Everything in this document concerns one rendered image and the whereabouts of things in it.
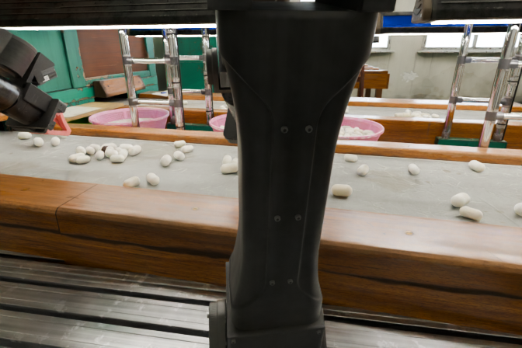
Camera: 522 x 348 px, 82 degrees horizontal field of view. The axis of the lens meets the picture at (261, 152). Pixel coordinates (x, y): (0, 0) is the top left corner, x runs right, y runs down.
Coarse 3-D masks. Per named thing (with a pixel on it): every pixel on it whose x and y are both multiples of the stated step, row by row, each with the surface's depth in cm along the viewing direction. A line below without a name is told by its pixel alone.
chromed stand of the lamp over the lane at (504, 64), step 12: (516, 24) 65; (516, 36) 66; (504, 48) 67; (504, 60) 68; (516, 60) 68; (504, 72) 68; (504, 84) 69; (492, 96) 71; (492, 108) 71; (492, 120) 72; (480, 144) 75
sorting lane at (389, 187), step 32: (0, 160) 72; (32, 160) 72; (64, 160) 72; (96, 160) 72; (128, 160) 72; (192, 160) 72; (384, 160) 72; (416, 160) 72; (192, 192) 56; (224, 192) 56; (352, 192) 56; (384, 192) 56; (416, 192) 56; (448, 192) 56; (480, 192) 56; (512, 192) 56; (512, 224) 46
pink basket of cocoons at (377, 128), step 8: (344, 120) 104; (352, 120) 103; (360, 120) 101; (368, 120) 98; (360, 128) 101; (368, 128) 98; (376, 128) 94; (384, 128) 89; (344, 136) 81; (360, 136) 81; (368, 136) 81; (376, 136) 83
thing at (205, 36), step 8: (208, 32) 104; (208, 40) 105; (168, 48) 108; (208, 48) 106; (168, 56) 109; (184, 56) 108; (192, 56) 107; (200, 56) 106; (168, 64) 110; (168, 72) 111; (168, 80) 112; (168, 88) 113; (208, 88) 109; (208, 96) 110; (208, 104) 111; (208, 112) 112; (208, 120) 113; (168, 128) 118; (192, 128) 116; (200, 128) 115; (208, 128) 114
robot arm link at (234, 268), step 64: (320, 0) 15; (384, 0) 10; (256, 64) 11; (320, 64) 12; (256, 128) 13; (320, 128) 13; (256, 192) 15; (320, 192) 15; (256, 256) 17; (256, 320) 20; (320, 320) 21
